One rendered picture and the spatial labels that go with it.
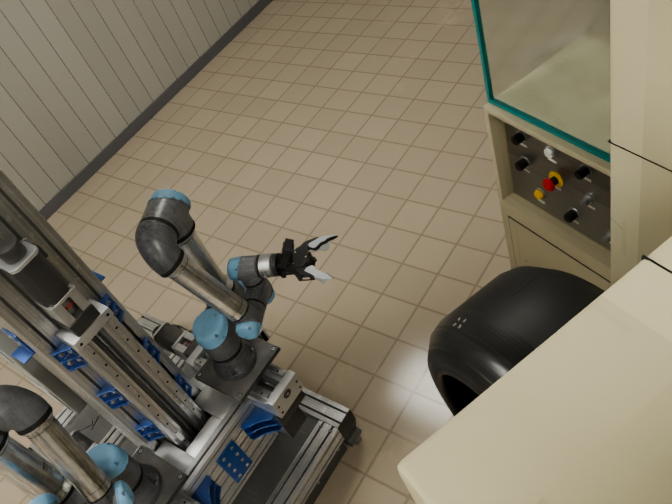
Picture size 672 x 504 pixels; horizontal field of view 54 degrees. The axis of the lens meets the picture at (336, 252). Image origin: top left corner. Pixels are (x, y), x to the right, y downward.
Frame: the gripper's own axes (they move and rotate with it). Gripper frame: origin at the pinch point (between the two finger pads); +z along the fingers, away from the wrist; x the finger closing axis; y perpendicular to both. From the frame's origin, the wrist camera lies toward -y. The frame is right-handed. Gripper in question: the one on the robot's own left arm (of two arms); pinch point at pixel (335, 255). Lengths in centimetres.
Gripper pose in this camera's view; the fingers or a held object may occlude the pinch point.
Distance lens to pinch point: 193.4
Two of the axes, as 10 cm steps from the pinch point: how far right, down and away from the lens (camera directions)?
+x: -0.9, 8.4, -5.4
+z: 9.5, -1.0, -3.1
